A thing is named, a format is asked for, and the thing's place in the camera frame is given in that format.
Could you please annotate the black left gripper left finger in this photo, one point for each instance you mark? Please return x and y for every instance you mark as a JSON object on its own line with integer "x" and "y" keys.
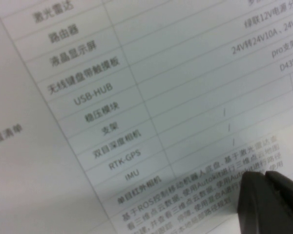
{"x": 252, "y": 204}

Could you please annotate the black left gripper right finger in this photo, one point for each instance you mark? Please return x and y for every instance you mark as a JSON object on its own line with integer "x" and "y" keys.
{"x": 286, "y": 207}

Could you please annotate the white robot catalogue book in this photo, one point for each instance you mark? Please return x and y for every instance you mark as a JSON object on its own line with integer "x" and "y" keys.
{"x": 146, "y": 97}

